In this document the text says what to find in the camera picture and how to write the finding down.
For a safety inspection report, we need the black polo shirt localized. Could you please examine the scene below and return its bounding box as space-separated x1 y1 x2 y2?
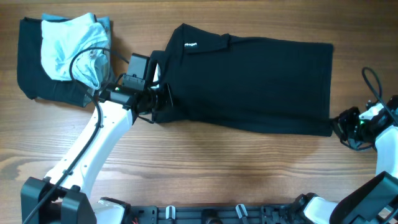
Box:
151 24 334 137

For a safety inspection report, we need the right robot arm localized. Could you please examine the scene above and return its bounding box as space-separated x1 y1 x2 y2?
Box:
292 96 397 223

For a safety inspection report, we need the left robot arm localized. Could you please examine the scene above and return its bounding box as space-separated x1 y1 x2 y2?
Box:
21 54 173 223

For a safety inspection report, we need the light blue crumpled garment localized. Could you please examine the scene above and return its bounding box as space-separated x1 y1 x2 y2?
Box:
40 12 109 90

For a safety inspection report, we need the black folded garment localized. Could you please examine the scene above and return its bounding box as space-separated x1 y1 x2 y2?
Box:
17 17 91 107

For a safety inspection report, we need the right black cable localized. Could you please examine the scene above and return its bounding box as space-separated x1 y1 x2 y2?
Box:
361 67 398 125

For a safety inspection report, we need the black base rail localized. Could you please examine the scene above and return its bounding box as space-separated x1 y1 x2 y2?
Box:
122 204 305 224

